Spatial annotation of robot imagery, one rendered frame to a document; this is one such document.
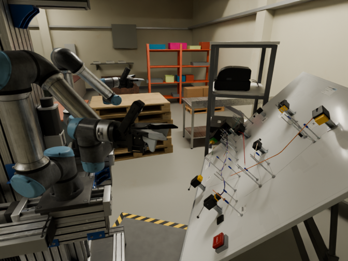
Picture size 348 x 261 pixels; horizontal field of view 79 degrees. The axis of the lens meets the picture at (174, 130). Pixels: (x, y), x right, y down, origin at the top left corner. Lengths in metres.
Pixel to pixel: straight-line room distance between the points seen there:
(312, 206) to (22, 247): 1.11
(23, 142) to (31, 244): 0.46
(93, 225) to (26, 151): 0.51
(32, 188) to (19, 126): 0.23
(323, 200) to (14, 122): 1.01
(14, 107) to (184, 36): 9.49
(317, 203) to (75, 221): 1.02
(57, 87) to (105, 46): 8.86
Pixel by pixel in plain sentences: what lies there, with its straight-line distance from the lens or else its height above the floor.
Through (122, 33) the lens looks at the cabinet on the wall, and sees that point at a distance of 9.46.
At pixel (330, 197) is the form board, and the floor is 1.41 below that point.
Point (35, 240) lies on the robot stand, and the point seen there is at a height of 1.07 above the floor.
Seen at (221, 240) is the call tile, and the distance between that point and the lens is 0.94.
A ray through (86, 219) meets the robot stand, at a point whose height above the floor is 1.03.
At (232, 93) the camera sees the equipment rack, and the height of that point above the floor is 1.44.
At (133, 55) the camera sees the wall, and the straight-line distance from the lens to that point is 9.75.
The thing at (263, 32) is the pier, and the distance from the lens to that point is 5.19.
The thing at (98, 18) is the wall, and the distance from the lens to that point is 9.81.
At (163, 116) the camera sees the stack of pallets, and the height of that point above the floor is 0.70.
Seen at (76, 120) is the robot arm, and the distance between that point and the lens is 0.76.
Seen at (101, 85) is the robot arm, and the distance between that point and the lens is 1.52.
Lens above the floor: 1.82
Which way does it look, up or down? 22 degrees down
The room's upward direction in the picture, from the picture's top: straight up
